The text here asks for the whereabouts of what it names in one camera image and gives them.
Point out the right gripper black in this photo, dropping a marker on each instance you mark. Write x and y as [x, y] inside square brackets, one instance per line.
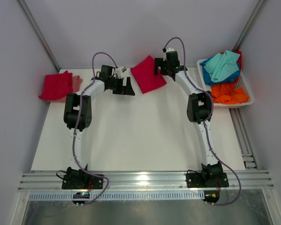
[159, 62]

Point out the black connector board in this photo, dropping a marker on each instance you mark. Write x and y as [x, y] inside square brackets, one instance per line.
[211, 198]
[80, 198]

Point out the blue t shirt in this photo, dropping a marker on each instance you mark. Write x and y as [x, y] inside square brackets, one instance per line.
[207, 78]

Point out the magenta t shirt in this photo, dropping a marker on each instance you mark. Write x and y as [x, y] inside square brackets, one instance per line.
[144, 75]

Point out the aluminium front rail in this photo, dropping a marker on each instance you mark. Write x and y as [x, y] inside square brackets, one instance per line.
[147, 181]

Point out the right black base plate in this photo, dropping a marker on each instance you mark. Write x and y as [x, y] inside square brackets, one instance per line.
[195, 179]

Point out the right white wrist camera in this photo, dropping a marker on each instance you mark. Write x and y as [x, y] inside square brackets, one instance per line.
[168, 50]

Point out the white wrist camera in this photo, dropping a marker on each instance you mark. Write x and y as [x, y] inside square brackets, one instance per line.
[168, 50]
[119, 71]

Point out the folded red t shirt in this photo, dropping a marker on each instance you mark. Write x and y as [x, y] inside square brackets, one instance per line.
[56, 86]

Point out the orange t shirt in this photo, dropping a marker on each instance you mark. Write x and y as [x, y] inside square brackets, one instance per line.
[228, 94]

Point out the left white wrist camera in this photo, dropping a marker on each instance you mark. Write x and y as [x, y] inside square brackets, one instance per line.
[119, 71]

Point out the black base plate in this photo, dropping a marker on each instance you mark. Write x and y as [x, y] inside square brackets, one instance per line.
[82, 182]
[195, 179]

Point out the left black connector board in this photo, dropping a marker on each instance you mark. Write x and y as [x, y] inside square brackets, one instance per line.
[80, 198]

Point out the aluminium corner post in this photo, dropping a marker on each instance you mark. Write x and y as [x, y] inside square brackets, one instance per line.
[36, 29]
[257, 10]

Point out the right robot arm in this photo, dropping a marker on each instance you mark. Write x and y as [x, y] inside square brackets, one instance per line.
[199, 111]

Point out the right aluminium corner post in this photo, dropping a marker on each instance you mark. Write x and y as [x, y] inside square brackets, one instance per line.
[257, 10]

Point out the folded salmon pink t shirt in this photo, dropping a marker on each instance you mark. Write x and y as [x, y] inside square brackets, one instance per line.
[76, 83]

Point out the red t shirt in basket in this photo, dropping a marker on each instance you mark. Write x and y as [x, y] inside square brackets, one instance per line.
[239, 60]

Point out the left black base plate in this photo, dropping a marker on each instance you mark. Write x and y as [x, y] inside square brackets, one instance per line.
[82, 182]

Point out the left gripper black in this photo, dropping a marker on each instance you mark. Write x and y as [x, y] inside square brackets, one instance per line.
[124, 90]

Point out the left aluminium corner post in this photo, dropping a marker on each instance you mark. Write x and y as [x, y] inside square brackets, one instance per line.
[36, 29]

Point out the slotted white cable duct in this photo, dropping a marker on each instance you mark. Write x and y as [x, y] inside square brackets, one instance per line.
[121, 195]

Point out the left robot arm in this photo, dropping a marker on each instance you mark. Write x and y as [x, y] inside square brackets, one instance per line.
[78, 117]

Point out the right black connector board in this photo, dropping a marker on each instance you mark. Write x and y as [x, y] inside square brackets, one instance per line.
[211, 198]

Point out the turquoise t shirt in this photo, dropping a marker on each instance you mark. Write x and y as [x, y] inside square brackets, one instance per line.
[222, 65]

